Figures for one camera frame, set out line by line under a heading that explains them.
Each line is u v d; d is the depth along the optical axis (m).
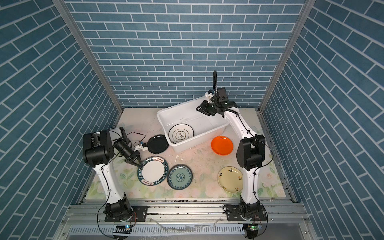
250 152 0.53
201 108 0.87
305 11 0.73
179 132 1.05
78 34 0.80
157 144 1.01
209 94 0.84
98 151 0.58
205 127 1.11
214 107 0.70
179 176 0.86
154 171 0.87
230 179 0.87
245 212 0.65
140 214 0.74
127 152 0.84
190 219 0.73
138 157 0.86
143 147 0.91
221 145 1.00
